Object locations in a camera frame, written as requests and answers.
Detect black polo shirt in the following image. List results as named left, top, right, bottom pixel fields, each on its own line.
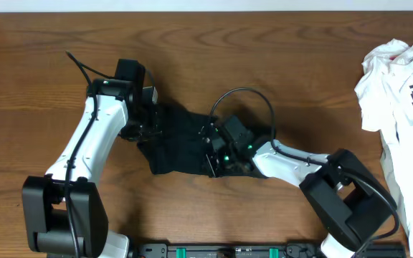
left=136, top=103, right=268, bottom=178

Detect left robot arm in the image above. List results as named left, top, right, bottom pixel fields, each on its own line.
left=22, top=79, right=158, bottom=257

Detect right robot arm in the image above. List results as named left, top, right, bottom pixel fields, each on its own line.
left=199, top=122, right=399, bottom=257

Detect white t-shirt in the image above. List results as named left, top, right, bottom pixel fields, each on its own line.
left=354, top=39, right=413, bottom=257

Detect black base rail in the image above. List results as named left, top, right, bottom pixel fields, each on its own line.
left=134, top=242, right=407, bottom=258

